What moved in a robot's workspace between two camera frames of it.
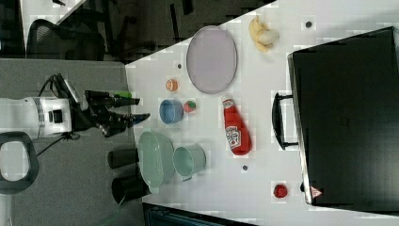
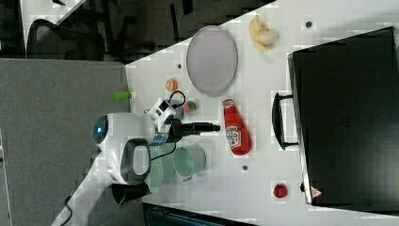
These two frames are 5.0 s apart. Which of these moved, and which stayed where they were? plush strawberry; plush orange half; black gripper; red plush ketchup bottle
Moved: black gripper
Stayed: plush orange half; red plush ketchup bottle; plush strawberry
